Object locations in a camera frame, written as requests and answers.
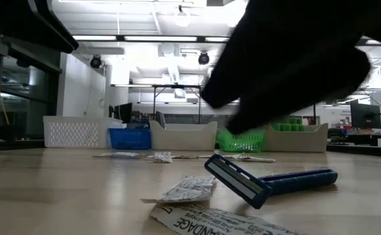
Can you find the white plastic bin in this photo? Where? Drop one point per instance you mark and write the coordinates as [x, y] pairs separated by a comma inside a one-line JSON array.
[[294, 142], [183, 137]]

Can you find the green plastic basket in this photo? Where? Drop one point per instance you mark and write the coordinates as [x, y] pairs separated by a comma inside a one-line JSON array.
[[242, 143]]

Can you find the black computer monitor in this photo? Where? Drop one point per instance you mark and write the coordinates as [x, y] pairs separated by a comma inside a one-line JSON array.
[[123, 112], [366, 115]]

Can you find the long ceiling light bar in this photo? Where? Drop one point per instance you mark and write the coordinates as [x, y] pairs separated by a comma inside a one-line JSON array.
[[144, 38]]

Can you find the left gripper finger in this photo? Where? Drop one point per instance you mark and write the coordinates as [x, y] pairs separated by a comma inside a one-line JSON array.
[[49, 29]]

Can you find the round ceiling lamp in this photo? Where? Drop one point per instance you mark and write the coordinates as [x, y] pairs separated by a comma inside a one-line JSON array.
[[182, 16]]

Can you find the black ceiling camera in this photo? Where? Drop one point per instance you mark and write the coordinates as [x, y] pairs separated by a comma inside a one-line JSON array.
[[204, 58], [95, 61]]

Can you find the blue disposable razor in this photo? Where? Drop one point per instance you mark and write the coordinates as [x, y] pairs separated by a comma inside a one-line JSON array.
[[275, 184]]

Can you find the black metal rack frame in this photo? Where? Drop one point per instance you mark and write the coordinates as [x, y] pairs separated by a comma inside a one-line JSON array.
[[177, 86], [314, 114]]

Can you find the white perforated plastic basket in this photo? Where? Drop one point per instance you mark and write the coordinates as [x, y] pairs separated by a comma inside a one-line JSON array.
[[76, 132]]

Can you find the blue plastic basket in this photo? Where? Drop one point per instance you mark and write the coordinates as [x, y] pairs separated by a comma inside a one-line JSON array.
[[129, 138]]

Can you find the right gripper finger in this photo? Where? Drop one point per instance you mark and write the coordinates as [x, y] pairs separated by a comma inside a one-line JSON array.
[[255, 58], [308, 88]]

